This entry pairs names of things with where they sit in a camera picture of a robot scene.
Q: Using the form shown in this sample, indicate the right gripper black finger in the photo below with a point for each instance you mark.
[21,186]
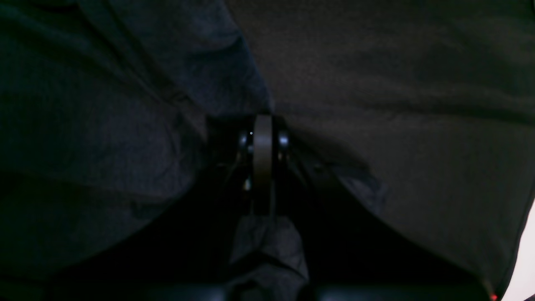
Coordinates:
[262,164]

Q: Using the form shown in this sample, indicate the dark grey T-shirt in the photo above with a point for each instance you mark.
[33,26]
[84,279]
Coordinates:
[108,107]

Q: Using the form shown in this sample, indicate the black table cloth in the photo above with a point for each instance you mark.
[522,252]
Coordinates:
[437,96]

